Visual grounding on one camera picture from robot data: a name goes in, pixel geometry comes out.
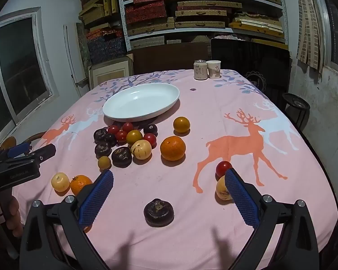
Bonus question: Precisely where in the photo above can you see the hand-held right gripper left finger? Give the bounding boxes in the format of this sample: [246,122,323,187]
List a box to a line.
[19,169,114,270]

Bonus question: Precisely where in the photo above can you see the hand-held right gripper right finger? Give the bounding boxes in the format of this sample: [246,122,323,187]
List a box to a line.
[224,168,319,270]

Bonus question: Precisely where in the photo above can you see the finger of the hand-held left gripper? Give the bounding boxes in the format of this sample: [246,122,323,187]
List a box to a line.
[0,143,32,162]
[17,143,57,164]

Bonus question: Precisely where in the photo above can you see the yellow-orange persimmon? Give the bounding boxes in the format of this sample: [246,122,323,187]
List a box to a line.
[216,175,234,201]

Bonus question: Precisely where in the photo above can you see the small orange with leaf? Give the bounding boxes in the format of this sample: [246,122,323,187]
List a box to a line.
[70,175,93,196]

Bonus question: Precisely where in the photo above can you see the pale yellow persimmon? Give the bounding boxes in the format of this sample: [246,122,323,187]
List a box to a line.
[51,172,71,192]

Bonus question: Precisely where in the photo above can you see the small yellow cherry tomato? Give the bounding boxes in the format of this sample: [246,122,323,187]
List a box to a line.
[98,156,112,170]

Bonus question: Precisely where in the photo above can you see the large orange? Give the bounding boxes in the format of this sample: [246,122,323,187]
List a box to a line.
[160,136,186,161]

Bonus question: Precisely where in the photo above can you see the medium orange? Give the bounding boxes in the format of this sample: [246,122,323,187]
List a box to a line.
[173,117,190,133]

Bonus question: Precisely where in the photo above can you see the white oval plate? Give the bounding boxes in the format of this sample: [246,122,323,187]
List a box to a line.
[103,83,180,123]

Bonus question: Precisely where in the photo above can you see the person's left hand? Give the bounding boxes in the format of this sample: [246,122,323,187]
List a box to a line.
[4,195,25,238]

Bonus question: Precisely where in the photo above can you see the brown wooden chair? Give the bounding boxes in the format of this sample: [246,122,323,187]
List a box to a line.
[0,132,46,158]

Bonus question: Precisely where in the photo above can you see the yellow-orange tomato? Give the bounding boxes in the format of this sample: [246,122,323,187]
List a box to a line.
[126,130,143,144]

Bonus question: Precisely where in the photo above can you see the grey framed window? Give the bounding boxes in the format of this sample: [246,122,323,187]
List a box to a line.
[0,7,59,152]

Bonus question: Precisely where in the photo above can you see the white leaning board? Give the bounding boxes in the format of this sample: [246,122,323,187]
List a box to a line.
[63,24,83,96]

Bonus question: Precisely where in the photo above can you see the pink deer print tablecloth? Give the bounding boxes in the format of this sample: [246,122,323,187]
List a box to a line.
[15,69,338,270]

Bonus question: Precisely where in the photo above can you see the black round stool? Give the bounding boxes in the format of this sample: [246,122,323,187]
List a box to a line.
[282,92,310,130]

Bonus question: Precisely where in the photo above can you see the grey marble slab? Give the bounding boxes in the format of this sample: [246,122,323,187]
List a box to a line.
[76,22,92,68]

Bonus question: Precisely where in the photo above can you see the stack of blue patterned boxes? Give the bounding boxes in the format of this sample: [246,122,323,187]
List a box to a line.
[86,27,128,65]

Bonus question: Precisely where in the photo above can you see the white paper cup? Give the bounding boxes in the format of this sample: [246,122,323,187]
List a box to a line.
[206,60,221,79]

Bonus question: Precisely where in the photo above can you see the beige drink can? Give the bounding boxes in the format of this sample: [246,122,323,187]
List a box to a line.
[193,60,208,80]

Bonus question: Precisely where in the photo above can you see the glossy black panel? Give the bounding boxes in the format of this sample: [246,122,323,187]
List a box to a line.
[210,37,292,102]

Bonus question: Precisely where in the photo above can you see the stack of olive cardboard boxes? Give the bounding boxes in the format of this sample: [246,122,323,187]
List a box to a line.
[79,0,119,29]

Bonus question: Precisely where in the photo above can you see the dark brown wooden board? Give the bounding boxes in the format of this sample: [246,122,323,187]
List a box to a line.
[126,42,212,75]

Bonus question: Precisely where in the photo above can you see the white metal shelf rack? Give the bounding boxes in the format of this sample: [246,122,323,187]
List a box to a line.
[116,0,288,54]

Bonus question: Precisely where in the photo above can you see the stack of red patterned boxes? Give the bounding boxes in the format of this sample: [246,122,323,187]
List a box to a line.
[125,0,176,24]

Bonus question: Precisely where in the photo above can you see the stack of yellow flat boxes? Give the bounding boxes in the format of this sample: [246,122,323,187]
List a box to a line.
[229,13,285,39]

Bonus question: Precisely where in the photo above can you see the hanging bamboo mat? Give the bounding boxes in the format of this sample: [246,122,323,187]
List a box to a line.
[295,0,325,71]

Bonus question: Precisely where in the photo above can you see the stack of woven tan boxes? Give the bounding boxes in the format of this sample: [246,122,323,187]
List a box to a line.
[122,0,282,36]

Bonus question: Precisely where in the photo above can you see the beige picture frame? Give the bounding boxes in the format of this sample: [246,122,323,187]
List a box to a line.
[88,56,134,89]

